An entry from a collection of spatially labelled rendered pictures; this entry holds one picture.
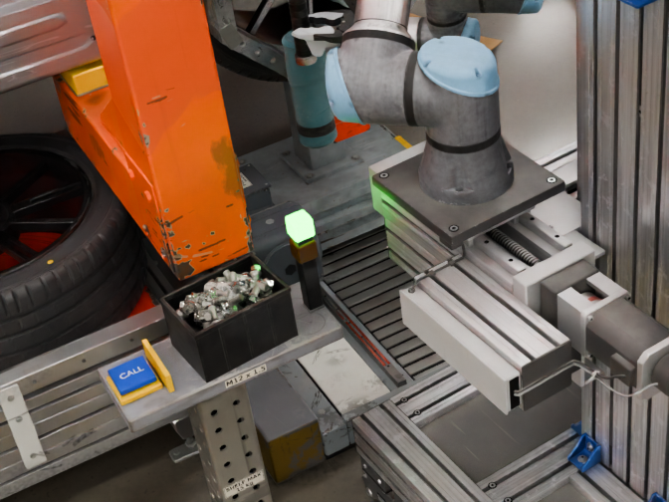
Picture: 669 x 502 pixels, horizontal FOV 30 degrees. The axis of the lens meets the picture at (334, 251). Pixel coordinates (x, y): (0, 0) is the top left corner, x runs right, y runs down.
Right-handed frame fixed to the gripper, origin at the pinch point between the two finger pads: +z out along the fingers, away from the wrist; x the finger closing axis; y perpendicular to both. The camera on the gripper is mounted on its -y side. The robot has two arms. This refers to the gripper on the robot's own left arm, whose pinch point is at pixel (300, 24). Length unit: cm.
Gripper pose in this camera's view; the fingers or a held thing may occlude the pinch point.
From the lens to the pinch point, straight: 251.2
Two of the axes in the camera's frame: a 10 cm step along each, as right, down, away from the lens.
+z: -9.5, -0.8, 3.0
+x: 2.7, -6.7, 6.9
